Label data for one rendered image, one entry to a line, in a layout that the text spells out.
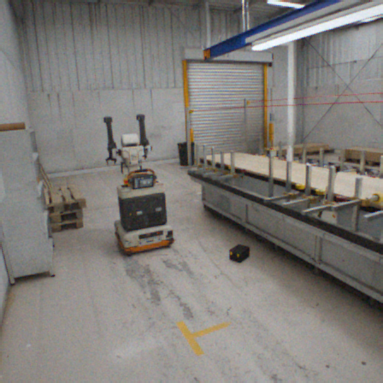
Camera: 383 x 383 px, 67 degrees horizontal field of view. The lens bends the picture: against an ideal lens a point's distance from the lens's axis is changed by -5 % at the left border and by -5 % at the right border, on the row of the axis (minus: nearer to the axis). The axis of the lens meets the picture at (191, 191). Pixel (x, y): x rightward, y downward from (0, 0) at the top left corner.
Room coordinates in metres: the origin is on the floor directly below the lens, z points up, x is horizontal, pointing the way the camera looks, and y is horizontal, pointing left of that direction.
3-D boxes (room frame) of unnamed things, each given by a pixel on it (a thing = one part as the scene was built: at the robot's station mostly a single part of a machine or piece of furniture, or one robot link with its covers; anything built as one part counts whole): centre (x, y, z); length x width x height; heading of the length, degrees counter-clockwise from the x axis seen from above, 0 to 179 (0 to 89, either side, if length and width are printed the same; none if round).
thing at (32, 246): (3.18, 1.89, 0.78); 0.90 x 0.45 x 1.55; 23
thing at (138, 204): (3.58, 0.62, 0.59); 0.55 x 0.34 x 0.83; 113
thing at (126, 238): (3.66, 0.65, 0.16); 0.67 x 0.64 x 0.25; 23
